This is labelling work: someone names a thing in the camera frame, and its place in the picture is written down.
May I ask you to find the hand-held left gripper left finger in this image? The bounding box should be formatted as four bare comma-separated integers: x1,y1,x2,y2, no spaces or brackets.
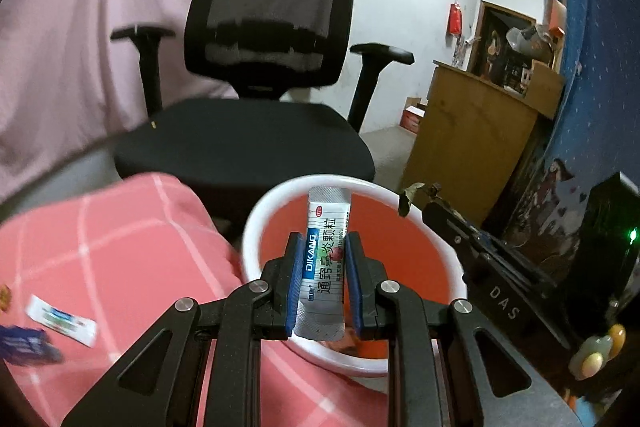
61,232,306,427

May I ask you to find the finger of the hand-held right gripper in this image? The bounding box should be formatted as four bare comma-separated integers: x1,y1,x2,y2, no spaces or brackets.
421,197,506,259

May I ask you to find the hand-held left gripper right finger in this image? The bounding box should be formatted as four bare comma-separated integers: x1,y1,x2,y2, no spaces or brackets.
344,232,586,427

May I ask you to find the white sachet with blue band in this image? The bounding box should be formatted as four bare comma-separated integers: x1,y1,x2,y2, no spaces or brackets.
294,186,352,342

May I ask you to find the dried brown leaf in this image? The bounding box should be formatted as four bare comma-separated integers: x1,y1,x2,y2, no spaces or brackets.
398,183,441,218

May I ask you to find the red basin with white rim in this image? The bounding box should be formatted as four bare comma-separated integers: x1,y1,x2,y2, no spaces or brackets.
240,174,468,378

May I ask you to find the brown wooden cabinet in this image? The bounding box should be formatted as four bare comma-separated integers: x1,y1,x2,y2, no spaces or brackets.
400,59,566,228

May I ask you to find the pastel round toy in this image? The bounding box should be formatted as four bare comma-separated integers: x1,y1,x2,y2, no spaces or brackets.
569,323,627,380

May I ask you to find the red white cardboard box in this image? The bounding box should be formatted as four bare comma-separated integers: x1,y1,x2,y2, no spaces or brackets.
400,97,428,135

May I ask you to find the black mesh office chair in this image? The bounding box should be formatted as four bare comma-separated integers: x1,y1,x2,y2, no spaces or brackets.
110,0,415,228

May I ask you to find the pink checked blanket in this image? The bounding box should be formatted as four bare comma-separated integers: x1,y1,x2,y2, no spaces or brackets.
0,173,396,427

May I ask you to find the blue patterned cloth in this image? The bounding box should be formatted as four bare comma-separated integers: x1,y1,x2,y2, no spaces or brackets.
500,0,640,288

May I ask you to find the orange box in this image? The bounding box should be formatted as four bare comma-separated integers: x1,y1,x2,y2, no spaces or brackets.
545,0,568,32

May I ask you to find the white sachet with blue-green print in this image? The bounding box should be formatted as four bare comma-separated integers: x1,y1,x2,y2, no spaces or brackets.
26,294,98,348

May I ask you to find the blue snack wrapper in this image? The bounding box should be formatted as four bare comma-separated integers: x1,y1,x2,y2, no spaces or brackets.
0,326,65,365

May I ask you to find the pink hanging sheet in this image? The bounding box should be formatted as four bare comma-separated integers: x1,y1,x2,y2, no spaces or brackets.
0,0,351,208

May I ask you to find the dark wooden door frame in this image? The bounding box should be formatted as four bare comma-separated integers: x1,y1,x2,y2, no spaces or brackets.
467,0,538,82

